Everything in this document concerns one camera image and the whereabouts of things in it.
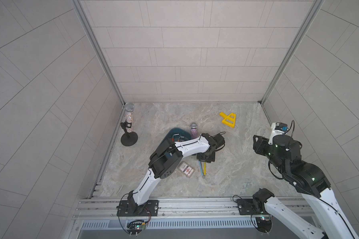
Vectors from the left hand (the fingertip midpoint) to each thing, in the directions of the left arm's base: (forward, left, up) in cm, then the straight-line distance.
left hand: (210, 161), depth 89 cm
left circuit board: (-32, +37, +4) cm, 49 cm away
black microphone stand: (+14, +51, +3) cm, 53 cm away
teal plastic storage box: (+13, +26, +8) cm, 30 cm away
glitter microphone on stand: (+15, +44, +31) cm, 56 cm away
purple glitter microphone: (+18, +9, +6) cm, 21 cm away
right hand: (-1, -16, +30) cm, 34 cm away
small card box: (-6, +15, +4) cm, 16 cm away
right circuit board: (-31, -22, +3) cm, 38 cm away
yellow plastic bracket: (+29, -16, +4) cm, 34 cm away
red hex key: (+14, +23, +3) cm, 27 cm away
